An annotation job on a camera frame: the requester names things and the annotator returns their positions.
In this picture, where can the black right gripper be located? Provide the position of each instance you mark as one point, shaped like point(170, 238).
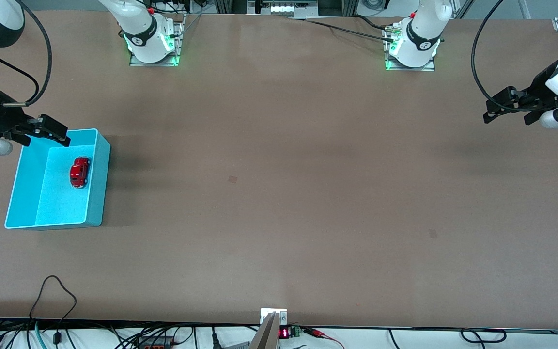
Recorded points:
point(2, 120)

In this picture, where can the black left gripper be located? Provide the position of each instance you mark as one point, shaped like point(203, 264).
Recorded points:
point(538, 93)

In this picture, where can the red beetle toy car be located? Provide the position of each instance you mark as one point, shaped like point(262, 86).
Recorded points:
point(80, 172)

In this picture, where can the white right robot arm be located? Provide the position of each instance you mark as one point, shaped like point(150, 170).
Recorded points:
point(143, 34)

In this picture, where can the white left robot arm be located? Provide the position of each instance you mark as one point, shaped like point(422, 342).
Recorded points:
point(419, 43)

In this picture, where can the blue plastic box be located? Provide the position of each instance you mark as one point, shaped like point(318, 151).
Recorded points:
point(56, 203)

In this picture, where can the orange black connector block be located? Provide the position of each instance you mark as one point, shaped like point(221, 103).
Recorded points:
point(155, 343)

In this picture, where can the lit background equipment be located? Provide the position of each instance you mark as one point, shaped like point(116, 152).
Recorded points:
point(288, 7)

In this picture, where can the grey aluminium bar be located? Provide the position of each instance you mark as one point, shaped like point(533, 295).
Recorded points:
point(267, 337)

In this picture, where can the red digit display module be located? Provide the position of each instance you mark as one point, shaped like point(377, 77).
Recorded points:
point(285, 333)

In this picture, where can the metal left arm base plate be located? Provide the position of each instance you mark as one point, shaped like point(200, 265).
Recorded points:
point(429, 67)

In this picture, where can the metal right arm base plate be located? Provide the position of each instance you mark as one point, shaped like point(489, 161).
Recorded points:
point(179, 43)

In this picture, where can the white mounting bracket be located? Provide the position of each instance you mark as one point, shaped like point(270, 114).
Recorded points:
point(273, 311)

